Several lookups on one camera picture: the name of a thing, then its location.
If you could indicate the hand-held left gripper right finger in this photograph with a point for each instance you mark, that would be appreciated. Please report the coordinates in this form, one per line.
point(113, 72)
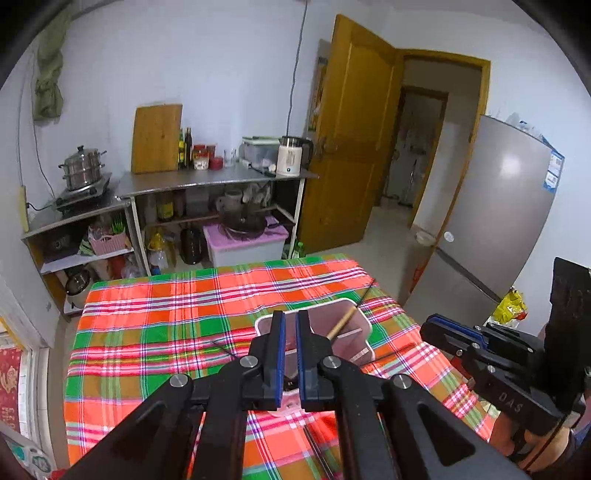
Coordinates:
point(302, 355)

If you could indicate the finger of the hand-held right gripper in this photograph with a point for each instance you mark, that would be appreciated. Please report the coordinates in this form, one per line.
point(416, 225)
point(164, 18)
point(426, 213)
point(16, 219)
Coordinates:
point(455, 328)
point(443, 344)

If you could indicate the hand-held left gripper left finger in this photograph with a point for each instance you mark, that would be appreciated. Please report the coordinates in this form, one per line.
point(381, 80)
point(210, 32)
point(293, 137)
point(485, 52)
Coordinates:
point(277, 355)

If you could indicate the cream chopstick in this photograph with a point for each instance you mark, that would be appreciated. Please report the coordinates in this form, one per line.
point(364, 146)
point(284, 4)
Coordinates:
point(340, 322)

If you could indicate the pink plastic utensil basket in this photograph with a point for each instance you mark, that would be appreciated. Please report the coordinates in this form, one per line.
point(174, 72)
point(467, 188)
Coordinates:
point(341, 323)

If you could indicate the person's right hand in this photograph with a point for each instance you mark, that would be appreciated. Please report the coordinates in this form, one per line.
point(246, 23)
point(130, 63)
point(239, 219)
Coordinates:
point(554, 450)

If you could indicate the black chopstick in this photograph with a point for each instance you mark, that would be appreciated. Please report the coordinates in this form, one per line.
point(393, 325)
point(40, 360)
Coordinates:
point(392, 354)
point(225, 350)

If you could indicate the yellow plastic bag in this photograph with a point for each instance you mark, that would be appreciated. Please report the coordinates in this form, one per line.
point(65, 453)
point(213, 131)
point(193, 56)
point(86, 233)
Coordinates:
point(509, 307)

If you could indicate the metal chopstick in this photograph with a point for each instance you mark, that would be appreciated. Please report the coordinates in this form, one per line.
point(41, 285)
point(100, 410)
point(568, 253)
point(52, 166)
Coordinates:
point(318, 454)

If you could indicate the green bottle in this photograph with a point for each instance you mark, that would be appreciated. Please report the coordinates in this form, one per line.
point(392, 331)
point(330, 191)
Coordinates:
point(299, 251)

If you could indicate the white box purple lid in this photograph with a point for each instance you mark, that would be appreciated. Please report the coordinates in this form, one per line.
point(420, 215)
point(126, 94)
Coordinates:
point(244, 251)

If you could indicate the silver refrigerator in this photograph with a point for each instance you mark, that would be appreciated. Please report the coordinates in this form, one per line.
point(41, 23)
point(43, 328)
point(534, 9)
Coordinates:
point(489, 217)

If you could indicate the plaid tablecloth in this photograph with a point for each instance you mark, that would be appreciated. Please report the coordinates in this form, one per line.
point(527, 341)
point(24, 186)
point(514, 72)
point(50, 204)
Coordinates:
point(161, 332)

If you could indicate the black wok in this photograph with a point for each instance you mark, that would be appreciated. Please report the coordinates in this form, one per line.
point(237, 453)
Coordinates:
point(244, 224)

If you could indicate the dark glass jar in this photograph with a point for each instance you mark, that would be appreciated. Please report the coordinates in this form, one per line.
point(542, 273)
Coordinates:
point(191, 244)

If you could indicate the yellow cooking oil bottle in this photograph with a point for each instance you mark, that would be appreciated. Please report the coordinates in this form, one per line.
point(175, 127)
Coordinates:
point(158, 254)

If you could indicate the brown sauce bottle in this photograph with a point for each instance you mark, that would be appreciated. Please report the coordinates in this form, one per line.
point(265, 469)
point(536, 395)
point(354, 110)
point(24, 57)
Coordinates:
point(165, 207)

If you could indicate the steel kitchen table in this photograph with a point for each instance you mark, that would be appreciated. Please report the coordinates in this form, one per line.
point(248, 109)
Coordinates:
point(207, 177)

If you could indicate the white electric kettle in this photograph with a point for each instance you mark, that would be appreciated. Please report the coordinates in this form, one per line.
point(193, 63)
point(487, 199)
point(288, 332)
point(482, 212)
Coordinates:
point(291, 157)

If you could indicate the red round container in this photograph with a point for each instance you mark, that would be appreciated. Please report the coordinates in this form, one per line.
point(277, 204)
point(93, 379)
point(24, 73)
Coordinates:
point(215, 163)

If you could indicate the small pink woven basket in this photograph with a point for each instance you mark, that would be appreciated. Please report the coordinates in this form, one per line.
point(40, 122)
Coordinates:
point(108, 242)

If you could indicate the glass cup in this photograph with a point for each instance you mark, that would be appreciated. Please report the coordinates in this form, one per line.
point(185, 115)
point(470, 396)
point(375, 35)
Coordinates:
point(230, 158)

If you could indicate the clear storage box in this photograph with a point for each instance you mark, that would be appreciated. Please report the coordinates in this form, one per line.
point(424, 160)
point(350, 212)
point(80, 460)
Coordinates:
point(259, 152)

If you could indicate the rice cooker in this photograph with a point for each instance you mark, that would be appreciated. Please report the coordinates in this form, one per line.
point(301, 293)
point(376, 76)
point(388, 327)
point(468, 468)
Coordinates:
point(78, 286)

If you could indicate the red lid jar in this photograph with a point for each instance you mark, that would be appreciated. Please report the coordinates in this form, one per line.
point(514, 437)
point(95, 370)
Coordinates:
point(200, 158)

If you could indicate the yellow wooden door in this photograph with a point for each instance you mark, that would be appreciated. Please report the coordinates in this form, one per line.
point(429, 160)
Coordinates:
point(351, 138)

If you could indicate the dark oil bottle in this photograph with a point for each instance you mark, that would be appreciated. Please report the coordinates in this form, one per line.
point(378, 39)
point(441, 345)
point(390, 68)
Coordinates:
point(181, 152)
point(189, 150)

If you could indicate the small steel shelf table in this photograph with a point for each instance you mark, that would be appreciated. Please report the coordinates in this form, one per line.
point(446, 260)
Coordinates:
point(69, 221)

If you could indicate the wooden cutting board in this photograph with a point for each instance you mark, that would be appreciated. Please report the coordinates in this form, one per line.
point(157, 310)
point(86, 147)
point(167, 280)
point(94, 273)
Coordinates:
point(156, 138)

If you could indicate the induction cooker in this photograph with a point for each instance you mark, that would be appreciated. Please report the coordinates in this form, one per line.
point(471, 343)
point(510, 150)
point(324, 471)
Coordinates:
point(85, 196)

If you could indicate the steel steamer pot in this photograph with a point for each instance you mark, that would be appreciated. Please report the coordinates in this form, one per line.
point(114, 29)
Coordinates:
point(83, 166)

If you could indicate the yellow power strip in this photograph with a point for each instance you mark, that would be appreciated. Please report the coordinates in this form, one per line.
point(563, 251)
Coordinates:
point(24, 207)

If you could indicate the green hanging cloth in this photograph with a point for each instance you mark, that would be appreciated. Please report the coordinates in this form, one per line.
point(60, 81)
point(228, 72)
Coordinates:
point(48, 83)

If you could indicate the wooden door frame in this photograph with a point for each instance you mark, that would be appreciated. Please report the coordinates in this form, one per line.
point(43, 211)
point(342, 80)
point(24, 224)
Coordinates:
point(480, 115)

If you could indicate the red wall hanging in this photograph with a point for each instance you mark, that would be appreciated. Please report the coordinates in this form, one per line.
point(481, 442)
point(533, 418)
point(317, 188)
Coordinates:
point(10, 387)

